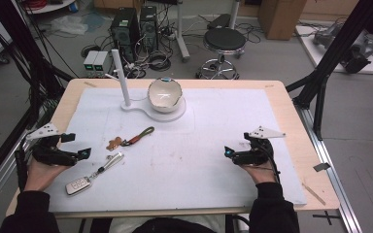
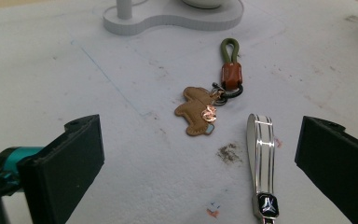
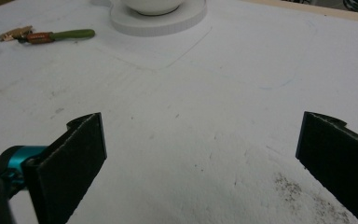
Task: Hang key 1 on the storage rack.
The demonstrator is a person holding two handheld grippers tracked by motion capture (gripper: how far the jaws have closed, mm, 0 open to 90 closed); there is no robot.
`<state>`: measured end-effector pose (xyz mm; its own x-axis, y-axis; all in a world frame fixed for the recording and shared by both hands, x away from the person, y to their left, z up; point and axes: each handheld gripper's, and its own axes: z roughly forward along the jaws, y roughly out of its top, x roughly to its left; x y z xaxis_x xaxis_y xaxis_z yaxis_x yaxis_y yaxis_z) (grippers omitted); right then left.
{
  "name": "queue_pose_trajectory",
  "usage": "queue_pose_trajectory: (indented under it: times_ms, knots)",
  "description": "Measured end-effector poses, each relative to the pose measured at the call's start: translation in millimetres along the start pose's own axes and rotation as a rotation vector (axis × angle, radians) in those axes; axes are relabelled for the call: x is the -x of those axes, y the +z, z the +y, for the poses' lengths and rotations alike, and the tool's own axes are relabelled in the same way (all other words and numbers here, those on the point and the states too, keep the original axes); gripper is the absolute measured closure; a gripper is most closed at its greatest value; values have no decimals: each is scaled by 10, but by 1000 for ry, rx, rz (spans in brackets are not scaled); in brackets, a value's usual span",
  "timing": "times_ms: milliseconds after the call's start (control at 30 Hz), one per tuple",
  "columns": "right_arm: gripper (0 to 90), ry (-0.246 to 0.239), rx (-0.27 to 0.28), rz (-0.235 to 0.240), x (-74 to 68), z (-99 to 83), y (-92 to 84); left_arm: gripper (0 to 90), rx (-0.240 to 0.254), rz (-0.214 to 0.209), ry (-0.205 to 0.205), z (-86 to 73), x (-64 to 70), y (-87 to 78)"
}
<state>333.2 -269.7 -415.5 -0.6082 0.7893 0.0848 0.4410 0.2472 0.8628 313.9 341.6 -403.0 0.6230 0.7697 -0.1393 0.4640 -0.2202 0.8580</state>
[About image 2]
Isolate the brown leather animal keychain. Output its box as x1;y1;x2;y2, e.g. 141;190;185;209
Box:
173;37;244;137

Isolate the white stand base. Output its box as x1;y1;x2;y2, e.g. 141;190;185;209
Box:
103;0;245;36

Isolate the white striped strap keychain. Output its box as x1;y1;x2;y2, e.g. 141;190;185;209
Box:
246;113;280;224

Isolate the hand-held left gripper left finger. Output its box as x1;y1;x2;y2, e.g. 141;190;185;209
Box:
17;114;105;224

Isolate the white bowl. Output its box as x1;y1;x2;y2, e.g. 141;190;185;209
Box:
182;0;227;9

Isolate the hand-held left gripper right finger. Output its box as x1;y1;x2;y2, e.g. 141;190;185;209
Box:
294;116;358;224

